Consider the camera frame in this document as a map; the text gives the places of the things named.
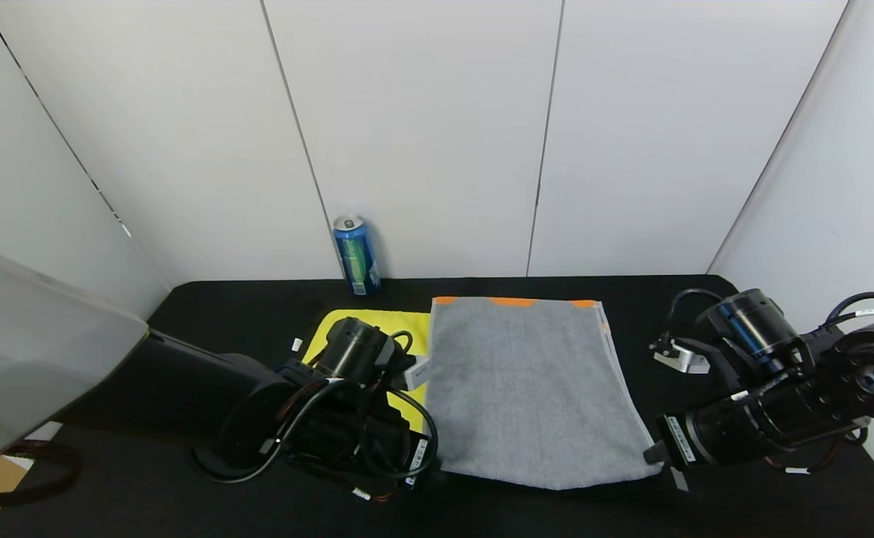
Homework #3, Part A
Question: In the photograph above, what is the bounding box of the grey towel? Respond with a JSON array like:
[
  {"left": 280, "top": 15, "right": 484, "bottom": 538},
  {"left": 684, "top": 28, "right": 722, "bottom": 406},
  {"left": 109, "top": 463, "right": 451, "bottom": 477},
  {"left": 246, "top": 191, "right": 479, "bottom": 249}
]
[{"left": 424, "top": 297, "right": 663, "bottom": 492}]

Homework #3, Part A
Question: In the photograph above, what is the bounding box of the yellow towel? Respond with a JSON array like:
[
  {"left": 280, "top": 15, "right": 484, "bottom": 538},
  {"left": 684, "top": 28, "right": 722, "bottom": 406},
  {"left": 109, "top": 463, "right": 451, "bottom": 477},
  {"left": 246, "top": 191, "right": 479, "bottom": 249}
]
[{"left": 301, "top": 309, "right": 432, "bottom": 412}]

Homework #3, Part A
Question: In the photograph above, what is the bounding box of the blue soda can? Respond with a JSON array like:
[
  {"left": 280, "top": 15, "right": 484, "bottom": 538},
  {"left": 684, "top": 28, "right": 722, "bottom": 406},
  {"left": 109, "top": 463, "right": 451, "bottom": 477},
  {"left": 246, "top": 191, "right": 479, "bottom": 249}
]
[{"left": 332, "top": 214, "right": 381, "bottom": 297}]

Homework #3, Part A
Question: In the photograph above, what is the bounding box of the black table cloth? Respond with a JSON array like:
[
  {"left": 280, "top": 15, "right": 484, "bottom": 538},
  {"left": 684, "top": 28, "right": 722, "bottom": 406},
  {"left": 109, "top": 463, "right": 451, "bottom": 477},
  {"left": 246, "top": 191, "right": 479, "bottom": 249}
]
[{"left": 0, "top": 275, "right": 874, "bottom": 538}]

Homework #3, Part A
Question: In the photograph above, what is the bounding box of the black left wrist camera cable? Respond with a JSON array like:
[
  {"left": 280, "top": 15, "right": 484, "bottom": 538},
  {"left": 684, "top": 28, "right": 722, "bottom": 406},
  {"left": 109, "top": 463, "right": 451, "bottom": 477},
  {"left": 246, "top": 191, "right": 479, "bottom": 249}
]
[{"left": 189, "top": 333, "right": 438, "bottom": 485}]

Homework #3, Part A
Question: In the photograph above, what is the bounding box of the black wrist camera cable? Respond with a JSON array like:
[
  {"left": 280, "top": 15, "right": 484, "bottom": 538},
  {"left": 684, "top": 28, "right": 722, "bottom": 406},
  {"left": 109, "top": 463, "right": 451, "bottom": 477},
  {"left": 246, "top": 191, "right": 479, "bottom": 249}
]
[
  {"left": 189, "top": 333, "right": 438, "bottom": 485},
  {"left": 661, "top": 288, "right": 725, "bottom": 352}
]

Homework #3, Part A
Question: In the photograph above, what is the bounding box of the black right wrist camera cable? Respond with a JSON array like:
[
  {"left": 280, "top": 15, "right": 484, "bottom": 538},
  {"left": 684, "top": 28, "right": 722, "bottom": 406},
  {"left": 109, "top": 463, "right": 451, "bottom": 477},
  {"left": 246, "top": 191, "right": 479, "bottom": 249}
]
[{"left": 661, "top": 288, "right": 725, "bottom": 352}]

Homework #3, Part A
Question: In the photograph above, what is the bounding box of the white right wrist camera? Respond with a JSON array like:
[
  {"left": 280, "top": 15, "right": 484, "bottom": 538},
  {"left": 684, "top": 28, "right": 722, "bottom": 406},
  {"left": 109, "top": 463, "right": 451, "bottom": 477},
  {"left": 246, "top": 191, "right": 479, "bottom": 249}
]
[{"left": 654, "top": 340, "right": 711, "bottom": 374}]

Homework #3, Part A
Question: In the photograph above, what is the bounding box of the braided left arm hose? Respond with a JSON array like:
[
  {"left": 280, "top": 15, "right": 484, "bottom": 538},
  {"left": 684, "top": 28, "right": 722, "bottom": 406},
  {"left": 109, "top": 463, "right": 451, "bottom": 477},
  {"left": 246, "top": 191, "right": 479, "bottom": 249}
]
[{"left": 0, "top": 441, "right": 81, "bottom": 509}]

